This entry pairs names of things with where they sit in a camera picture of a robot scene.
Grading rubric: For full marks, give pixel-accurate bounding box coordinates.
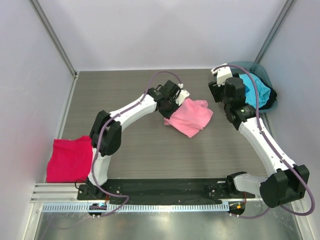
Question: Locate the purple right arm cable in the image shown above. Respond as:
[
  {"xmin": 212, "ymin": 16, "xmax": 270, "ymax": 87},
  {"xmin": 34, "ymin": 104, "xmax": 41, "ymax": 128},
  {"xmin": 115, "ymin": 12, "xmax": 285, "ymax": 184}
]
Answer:
[{"xmin": 212, "ymin": 64, "xmax": 315, "ymax": 219}]

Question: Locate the magenta folded t shirt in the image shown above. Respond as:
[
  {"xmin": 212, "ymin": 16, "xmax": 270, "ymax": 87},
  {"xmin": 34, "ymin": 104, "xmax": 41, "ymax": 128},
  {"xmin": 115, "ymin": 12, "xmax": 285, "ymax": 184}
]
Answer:
[{"xmin": 46, "ymin": 136, "xmax": 93, "ymax": 183}]

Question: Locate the cyan t shirt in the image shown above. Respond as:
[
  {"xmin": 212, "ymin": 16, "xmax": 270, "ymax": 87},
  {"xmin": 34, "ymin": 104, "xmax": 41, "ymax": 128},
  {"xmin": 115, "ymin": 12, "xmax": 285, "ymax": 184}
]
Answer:
[{"xmin": 239, "ymin": 73, "xmax": 271, "ymax": 108}]

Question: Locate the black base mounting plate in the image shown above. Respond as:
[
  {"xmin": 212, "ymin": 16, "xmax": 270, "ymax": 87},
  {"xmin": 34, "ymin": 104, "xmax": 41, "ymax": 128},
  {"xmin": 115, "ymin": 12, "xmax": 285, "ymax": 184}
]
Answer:
[{"xmin": 76, "ymin": 177, "xmax": 256, "ymax": 201}]

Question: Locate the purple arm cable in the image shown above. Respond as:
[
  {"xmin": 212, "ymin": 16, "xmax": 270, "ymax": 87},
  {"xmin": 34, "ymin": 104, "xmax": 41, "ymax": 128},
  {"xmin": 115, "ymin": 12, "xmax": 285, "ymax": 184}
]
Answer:
[
  {"xmin": 89, "ymin": 71, "xmax": 185, "ymax": 217},
  {"xmin": 212, "ymin": 64, "xmax": 315, "ymax": 219}
]

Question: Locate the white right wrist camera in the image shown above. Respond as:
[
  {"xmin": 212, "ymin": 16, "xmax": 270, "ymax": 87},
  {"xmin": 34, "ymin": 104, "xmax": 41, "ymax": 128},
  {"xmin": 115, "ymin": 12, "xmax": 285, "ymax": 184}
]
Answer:
[{"xmin": 210, "ymin": 63, "xmax": 233, "ymax": 87}]

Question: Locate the light pink t shirt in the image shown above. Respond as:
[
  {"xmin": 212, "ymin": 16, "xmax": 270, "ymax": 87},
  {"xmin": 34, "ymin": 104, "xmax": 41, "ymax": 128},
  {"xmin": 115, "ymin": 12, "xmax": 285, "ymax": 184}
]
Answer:
[{"xmin": 164, "ymin": 98, "xmax": 214, "ymax": 138}]

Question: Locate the black t shirt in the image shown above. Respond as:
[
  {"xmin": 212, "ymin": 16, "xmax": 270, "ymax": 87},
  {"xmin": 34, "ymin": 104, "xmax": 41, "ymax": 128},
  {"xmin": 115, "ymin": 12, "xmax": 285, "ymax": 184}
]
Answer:
[{"xmin": 255, "ymin": 76, "xmax": 278, "ymax": 113}]

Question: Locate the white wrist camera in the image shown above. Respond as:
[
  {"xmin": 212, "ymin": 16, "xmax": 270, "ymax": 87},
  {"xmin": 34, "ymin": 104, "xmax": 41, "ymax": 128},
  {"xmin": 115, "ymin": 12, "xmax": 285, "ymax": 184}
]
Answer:
[
  {"xmin": 210, "ymin": 63, "xmax": 233, "ymax": 87},
  {"xmin": 175, "ymin": 83, "xmax": 190, "ymax": 106}
]

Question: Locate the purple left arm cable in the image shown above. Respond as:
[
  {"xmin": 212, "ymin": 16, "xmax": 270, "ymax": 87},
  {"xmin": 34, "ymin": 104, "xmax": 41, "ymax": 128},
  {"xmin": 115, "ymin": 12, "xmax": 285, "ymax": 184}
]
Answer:
[{"xmin": 89, "ymin": 71, "xmax": 185, "ymax": 217}]

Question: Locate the aluminium frame rail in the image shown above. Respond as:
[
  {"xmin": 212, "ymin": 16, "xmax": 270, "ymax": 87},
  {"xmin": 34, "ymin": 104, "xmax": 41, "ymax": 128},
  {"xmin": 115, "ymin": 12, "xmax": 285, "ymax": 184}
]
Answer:
[{"xmin": 31, "ymin": 182, "xmax": 245, "ymax": 205}]

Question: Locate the aluminium corner post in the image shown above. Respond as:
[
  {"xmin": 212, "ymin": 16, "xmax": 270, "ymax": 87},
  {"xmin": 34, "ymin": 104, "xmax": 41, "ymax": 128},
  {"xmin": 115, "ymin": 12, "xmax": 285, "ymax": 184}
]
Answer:
[
  {"xmin": 29, "ymin": 0, "xmax": 77, "ymax": 79},
  {"xmin": 254, "ymin": 0, "xmax": 297, "ymax": 64}
]

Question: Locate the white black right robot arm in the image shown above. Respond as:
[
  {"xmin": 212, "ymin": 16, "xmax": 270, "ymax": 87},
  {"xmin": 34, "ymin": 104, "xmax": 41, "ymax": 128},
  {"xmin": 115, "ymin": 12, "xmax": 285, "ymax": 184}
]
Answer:
[{"xmin": 208, "ymin": 77, "xmax": 310, "ymax": 208}]

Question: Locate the right aluminium corner post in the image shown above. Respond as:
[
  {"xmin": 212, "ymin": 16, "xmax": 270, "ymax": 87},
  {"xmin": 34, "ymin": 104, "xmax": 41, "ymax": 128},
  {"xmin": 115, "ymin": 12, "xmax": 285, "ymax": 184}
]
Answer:
[{"xmin": 254, "ymin": 0, "xmax": 297, "ymax": 64}]

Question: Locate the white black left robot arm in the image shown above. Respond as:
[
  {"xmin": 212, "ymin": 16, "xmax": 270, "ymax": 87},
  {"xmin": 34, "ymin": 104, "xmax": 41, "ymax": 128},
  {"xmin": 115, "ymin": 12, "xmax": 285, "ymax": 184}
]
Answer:
[{"xmin": 86, "ymin": 80, "xmax": 190, "ymax": 195}]

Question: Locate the slotted white cable duct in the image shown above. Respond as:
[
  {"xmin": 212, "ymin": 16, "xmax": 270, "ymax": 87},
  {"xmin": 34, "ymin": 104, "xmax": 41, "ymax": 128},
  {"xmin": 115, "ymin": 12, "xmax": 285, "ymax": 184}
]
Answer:
[{"xmin": 42, "ymin": 202, "xmax": 229, "ymax": 214}]

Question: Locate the left aluminium corner post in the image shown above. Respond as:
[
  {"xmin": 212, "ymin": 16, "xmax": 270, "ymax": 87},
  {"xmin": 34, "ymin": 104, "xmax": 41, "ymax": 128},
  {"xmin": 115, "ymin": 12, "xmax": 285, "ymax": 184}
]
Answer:
[{"xmin": 29, "ymin": 0, "xmax": 77, "ymax": 79}]

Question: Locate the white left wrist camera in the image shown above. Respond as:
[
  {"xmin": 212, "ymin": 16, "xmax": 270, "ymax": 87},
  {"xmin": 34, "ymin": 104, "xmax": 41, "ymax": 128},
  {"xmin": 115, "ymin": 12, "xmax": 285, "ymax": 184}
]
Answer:
[{"xmin": 175, "ymin": 83, "xmax": 190, "ymax": 106}]

